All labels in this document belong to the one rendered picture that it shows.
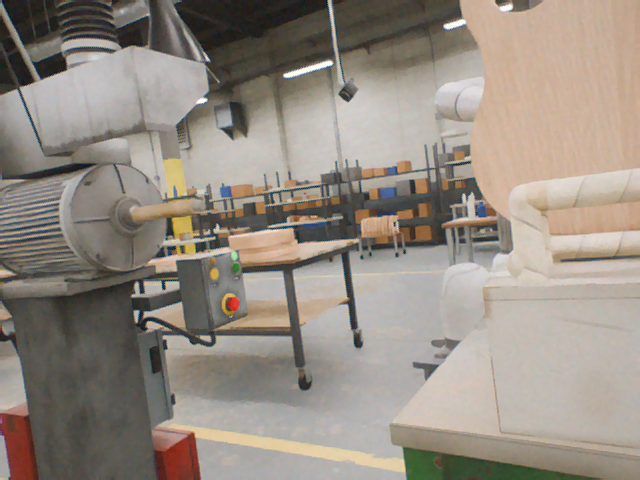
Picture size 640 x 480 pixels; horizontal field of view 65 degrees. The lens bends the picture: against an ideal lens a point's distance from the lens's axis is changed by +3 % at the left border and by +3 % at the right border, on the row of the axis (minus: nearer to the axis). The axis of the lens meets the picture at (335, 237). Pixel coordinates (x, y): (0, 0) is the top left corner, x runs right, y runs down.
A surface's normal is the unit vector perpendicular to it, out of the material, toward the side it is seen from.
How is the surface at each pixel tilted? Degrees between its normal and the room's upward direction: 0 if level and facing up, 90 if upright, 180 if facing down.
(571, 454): 90
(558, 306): 90
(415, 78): 90
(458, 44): 90
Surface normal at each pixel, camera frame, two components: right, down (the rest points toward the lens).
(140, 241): 0.89, 0.05
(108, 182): 0.81, -0.19
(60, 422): -0.49, 0.12
